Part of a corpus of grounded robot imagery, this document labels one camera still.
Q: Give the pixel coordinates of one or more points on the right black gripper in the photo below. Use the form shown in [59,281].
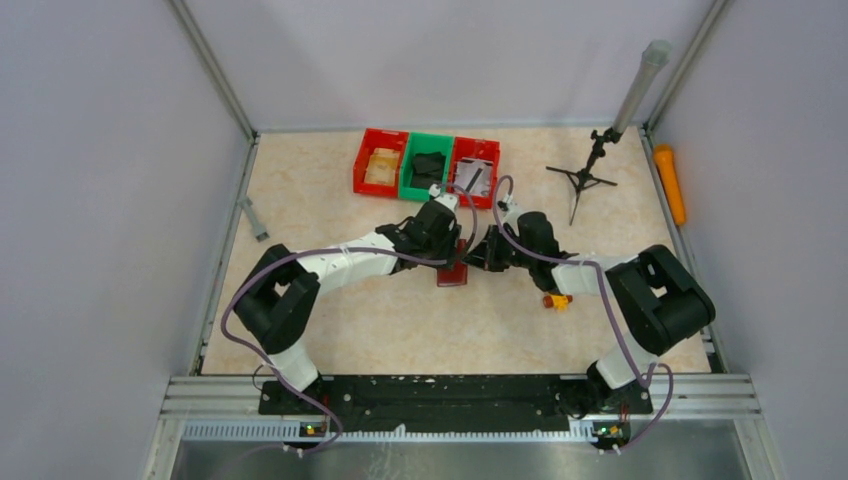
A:
[485,254]

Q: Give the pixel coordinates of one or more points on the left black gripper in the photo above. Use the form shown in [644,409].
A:
[450,237]

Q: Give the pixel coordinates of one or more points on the red card holder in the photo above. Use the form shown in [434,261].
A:
[451,277]

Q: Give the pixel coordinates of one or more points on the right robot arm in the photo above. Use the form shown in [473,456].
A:
[652,301]

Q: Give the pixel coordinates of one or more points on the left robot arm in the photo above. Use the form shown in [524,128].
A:
[275,302]

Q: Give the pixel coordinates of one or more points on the white cards in bin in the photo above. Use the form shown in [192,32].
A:
[474,176]

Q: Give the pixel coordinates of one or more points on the yellow toy brick car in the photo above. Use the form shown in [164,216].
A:
[557,302]

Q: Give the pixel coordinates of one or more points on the black item in bin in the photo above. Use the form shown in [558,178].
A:
[427,169]

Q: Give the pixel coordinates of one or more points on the green bin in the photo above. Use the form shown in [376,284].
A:
[422,143]

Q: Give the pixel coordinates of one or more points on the right red bin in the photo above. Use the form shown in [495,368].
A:
[476,148]

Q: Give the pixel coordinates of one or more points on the red bin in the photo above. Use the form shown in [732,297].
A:
[476,148]
[377,138]

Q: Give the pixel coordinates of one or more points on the wooden piece in bin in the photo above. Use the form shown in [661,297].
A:
[381,168]

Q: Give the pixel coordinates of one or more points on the black tripod stand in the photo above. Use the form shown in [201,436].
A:
[583,179]

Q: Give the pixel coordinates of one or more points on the left red bin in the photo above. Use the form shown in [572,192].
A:
[377,138]

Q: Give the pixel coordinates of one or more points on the orange cylinder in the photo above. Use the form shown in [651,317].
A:
[664,160]

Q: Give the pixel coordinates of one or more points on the grey small tool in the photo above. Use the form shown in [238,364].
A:
[258,229]

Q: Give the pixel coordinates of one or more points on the grey tube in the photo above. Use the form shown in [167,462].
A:
[653,59]

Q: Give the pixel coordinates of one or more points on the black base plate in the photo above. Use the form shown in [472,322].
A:
[457,403]

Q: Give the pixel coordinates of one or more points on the grey cable duct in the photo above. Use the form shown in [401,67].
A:
[290,431]

